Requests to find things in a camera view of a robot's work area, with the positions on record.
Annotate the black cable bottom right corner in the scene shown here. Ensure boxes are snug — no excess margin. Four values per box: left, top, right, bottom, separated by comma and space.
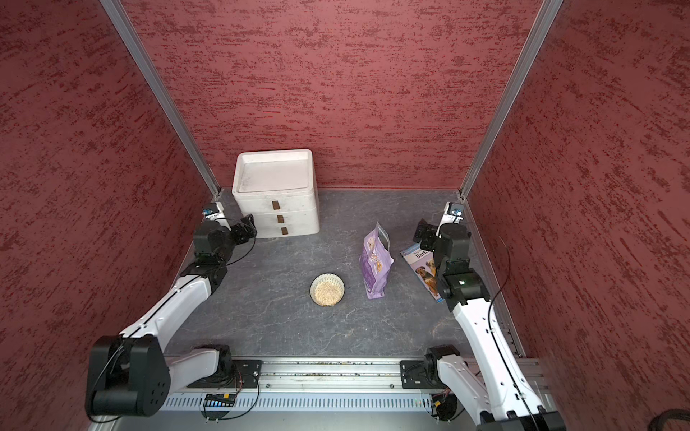
646, 408, 690, 431

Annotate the corner aluminium post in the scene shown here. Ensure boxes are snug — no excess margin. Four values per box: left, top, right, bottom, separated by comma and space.
458, 0, 564, 205
100, 0, 222, 199

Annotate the aluminium mounting rail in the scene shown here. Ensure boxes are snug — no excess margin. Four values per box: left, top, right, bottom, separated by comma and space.
110, 354, 551, 393

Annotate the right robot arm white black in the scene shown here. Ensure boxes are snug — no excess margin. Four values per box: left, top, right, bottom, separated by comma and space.
413, 220, 566, 430

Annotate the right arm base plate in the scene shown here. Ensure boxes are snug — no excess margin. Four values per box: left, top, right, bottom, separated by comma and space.
400, 360, 446, 390

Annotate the purple oats bag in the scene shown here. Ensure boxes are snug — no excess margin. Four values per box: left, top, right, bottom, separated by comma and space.
359, 224, 395, 300

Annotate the left corner aluminium post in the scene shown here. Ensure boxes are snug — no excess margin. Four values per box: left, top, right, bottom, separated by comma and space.
100, 0, 222, 199

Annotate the perforated cable duct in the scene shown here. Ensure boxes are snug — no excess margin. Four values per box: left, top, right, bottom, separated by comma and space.
162, 393, 431, 414

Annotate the controller board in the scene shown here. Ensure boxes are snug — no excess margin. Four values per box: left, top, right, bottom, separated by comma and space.
431, 393, 458, 421
203, 393, 237, 408

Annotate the white three-drawer storage box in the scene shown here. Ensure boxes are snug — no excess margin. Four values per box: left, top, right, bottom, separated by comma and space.
232, 149, 321, 239

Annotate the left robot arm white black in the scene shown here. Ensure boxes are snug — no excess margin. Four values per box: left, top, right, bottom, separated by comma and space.
84, 214, 257, 424

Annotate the right controller board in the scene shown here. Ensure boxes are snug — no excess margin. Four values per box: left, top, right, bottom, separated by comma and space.
431, 393, 458, 421

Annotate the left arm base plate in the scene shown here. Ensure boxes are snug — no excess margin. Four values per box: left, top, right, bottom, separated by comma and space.
188, 359, 263, 391

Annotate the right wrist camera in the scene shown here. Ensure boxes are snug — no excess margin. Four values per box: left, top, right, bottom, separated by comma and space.
438, 202, 465, 229

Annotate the left controller board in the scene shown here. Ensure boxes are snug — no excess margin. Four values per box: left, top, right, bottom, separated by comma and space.
203, 393, 237, 408

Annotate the dog book Why Dogs Bark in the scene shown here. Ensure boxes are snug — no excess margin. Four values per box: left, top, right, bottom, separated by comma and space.
401, 244, 444, 303

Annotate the green patterned breakfast bowl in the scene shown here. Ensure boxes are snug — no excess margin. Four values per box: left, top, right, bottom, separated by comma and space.
309, 273, 345, 307

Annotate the right corner aluminium post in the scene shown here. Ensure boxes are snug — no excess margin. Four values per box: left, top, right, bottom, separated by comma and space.
458, 0, 564, 205

